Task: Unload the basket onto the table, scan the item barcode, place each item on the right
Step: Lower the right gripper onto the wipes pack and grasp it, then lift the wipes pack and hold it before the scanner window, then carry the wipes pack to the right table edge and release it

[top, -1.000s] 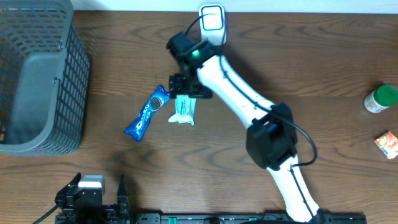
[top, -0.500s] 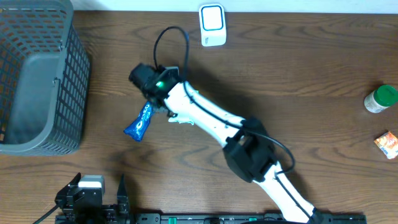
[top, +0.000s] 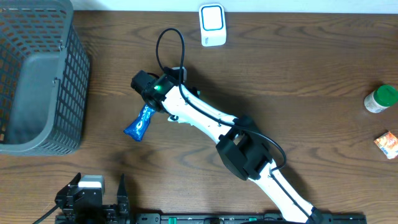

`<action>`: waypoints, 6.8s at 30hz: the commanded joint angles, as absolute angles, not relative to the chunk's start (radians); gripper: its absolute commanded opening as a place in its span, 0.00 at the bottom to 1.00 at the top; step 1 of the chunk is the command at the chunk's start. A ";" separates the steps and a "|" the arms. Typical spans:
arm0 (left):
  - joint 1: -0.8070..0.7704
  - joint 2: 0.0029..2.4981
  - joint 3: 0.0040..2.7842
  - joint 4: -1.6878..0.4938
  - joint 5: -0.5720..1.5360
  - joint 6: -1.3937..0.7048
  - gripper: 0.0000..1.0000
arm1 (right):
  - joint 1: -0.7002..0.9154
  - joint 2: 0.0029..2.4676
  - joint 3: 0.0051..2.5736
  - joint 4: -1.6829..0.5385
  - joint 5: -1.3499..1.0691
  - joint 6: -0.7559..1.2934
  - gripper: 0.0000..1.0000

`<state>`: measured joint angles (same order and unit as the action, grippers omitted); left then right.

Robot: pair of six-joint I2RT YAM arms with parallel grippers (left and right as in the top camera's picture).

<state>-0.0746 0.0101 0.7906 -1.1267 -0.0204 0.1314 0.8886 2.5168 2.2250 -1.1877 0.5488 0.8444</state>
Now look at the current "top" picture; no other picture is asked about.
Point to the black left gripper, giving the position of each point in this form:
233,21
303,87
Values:
111,216

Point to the blue Oreo cookie pack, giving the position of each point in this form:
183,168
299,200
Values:
138,127

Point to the mint green wipes pack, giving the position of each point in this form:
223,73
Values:
180,111

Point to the orange snack packet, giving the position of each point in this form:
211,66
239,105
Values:
387,143

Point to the green lid white jar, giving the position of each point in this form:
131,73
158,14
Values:
380,99

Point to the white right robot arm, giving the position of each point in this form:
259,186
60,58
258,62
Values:
241,146

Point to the grey plastic mesh basket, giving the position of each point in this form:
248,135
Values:
45,74

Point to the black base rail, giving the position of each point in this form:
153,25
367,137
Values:
156,218

